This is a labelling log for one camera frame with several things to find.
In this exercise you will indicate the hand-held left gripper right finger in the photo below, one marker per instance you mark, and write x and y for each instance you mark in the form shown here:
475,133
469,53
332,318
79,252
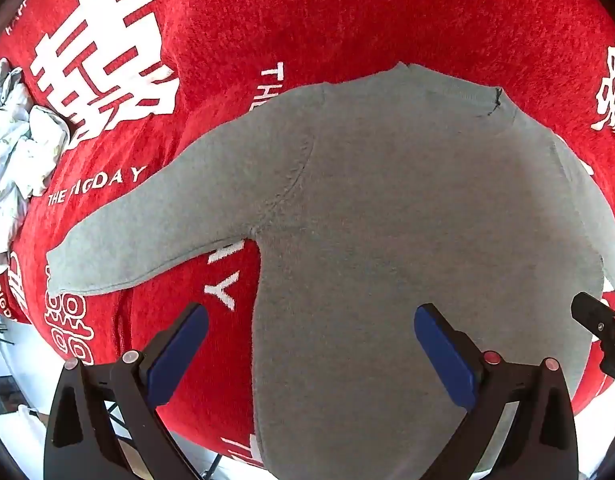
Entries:
445,355

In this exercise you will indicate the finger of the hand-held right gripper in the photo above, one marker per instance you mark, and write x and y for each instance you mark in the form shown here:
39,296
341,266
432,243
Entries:
595,315

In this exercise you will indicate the white patterned cloth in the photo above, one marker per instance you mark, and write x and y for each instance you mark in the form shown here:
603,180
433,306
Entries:
12,160

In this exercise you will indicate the red printed blanket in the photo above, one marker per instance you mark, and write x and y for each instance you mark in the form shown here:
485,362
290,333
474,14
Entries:
337,20

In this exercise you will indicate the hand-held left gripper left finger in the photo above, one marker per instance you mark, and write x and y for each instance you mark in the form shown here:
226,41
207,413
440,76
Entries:
180,350

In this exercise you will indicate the grey knit sweater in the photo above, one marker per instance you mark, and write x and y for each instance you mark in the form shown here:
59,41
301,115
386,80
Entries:
387,210

